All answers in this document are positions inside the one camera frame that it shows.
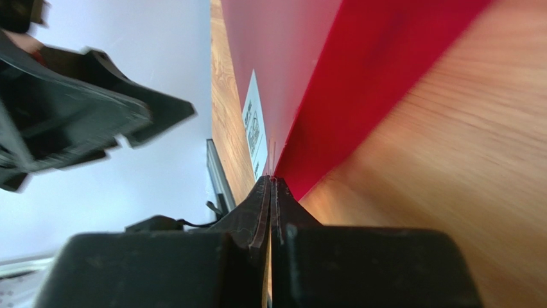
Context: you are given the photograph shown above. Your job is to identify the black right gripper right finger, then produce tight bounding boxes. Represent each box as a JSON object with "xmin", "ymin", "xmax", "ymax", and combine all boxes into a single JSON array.
[{"xmin": 270, "ymin": 178, "xmax": 483, "ymax": 307}]

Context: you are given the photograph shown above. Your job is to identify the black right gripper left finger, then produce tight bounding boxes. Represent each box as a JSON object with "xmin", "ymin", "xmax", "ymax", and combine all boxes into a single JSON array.
[{"xmin": 35, "ymin": 176, "xmax": 272, "ymax": 307}]

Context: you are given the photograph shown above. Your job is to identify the white folder label sticker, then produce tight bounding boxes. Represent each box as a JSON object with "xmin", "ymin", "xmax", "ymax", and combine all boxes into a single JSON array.
[{"xmin": 242, "ymin": 70, "xmax": 268, "ymax": 181}]

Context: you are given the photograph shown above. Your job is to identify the red plastic folder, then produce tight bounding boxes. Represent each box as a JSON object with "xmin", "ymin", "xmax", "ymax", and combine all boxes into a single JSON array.
[{"xmin": 221, "ymin": 1, "xmax": 489, "ymax": 199}]

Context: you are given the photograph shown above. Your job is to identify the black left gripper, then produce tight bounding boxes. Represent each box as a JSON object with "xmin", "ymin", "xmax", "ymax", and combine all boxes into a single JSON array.
[{"xmin": 1, "ymin": 1, "xmax": 195, "ymax": 192}]

